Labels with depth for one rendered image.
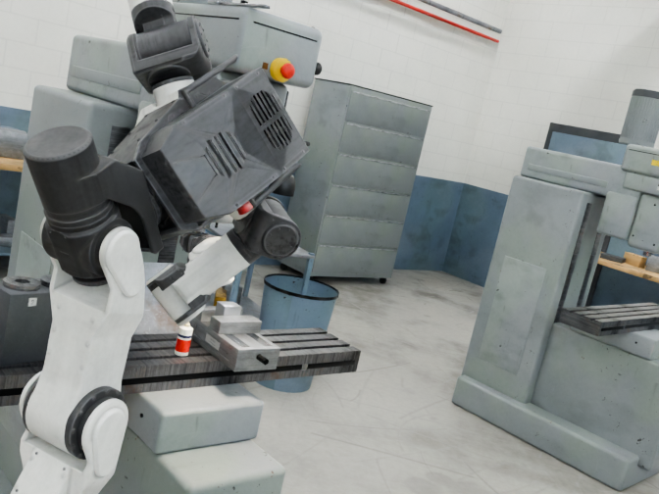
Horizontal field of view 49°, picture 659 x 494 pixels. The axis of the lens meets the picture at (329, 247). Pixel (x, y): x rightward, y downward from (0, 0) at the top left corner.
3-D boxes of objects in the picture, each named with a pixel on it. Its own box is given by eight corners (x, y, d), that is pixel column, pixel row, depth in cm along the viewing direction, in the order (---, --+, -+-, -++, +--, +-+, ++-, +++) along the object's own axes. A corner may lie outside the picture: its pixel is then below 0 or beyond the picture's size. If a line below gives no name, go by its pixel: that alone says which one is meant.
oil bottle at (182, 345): (190, 356, 215) (197, 321, 213) (178, 357, 212) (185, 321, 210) (183, 351, 218) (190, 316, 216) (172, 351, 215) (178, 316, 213)
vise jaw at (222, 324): (259, 333, 227) (262, 321, 226) (218, 334, 218) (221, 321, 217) (249, 326, 232) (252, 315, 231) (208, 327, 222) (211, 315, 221)
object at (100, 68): (233, 132, 223) (246, 67, 220) (167, 121, 208) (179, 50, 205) (121, 99, 281) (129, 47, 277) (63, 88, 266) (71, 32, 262)
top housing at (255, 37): (315, 90, 198) (328, 29, 195) (234, 71, 181) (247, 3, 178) (223, 73, 232) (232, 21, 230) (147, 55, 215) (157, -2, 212)
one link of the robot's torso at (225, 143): (241, 263, 134) (337, 168, 157) (135, 100, 123) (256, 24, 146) (152, 283, 154) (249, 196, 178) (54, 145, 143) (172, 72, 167)
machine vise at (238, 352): (276, 370, 219) (283, 335, 218) (233, 372, 210) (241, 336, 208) (219, 328, 246) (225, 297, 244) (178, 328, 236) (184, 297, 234)
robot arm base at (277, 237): (274, 274, 161) (310, 238, 160) (233, 240, 155) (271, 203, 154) (258, 245, 174) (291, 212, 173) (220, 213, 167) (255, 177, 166)
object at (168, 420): (259, 438, 217) (267, 401, 215) (153, 456, 194) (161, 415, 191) (177, 371, 253) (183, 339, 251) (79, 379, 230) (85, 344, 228)
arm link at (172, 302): (201, 296, 186) (162, 331, 170) (176, 265, 185) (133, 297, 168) (228, 276, 182) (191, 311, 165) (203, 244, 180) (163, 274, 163)
